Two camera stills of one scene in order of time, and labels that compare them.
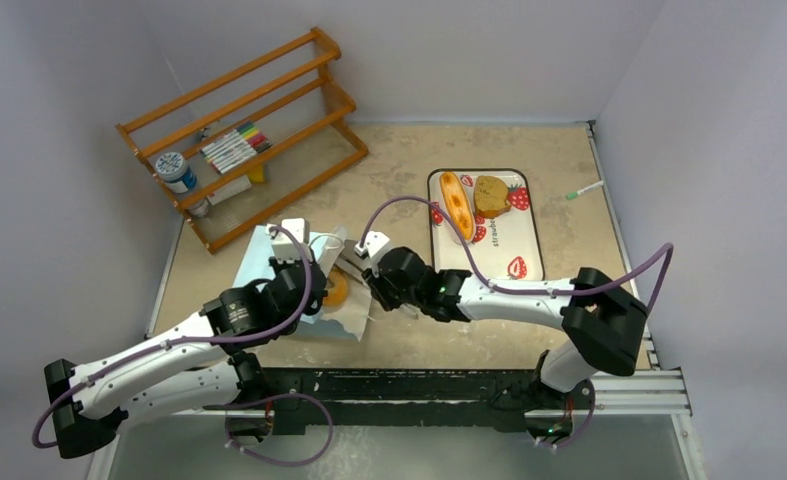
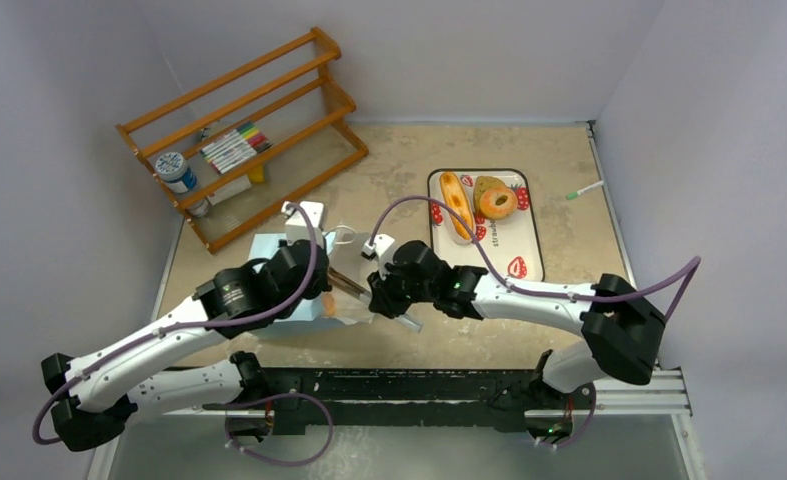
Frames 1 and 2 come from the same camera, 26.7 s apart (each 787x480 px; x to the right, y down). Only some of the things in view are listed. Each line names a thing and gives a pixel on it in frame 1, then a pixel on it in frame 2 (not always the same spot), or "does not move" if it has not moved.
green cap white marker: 574,194 does not move
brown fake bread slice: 490,197 does not move
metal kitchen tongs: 357,272 -> 352,287
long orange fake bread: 458,205 does not move
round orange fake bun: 337,288 -> 498,203
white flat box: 229,190 does not move
